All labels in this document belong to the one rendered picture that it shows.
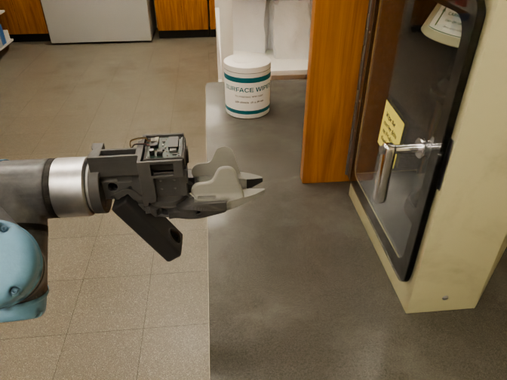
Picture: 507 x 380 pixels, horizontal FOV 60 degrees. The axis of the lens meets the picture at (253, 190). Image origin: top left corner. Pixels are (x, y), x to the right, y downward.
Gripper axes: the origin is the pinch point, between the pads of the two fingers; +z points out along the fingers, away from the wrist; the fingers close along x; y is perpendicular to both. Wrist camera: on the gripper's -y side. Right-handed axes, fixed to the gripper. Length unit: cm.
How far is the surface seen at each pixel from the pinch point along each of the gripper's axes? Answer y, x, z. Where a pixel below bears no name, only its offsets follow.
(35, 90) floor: -115, 342, -160
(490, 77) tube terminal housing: 16.6, -5.7, 24.5
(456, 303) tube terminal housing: -19.1, -5.9, 30.4
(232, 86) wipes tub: -12, 67, 1
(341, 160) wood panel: -15.4, 31.2, 22.2
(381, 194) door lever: -1.2, -1.3, 17.2
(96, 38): -110, 483, -132
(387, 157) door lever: 4.7, -1.3, 17.0
